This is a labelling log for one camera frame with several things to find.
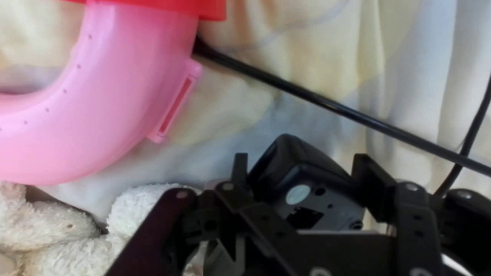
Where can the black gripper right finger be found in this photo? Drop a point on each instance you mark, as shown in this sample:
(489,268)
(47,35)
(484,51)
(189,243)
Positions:
(435,235)

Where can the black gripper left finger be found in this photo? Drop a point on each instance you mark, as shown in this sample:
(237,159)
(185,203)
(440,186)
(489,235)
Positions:
(205,240)

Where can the white fluffy towel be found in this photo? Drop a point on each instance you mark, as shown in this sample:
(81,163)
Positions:
(56,240)

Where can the pink curved plastic tube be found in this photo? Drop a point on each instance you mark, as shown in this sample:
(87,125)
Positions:
(113,97)

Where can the red plastic cup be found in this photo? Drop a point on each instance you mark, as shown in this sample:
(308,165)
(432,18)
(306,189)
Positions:
(170,8)

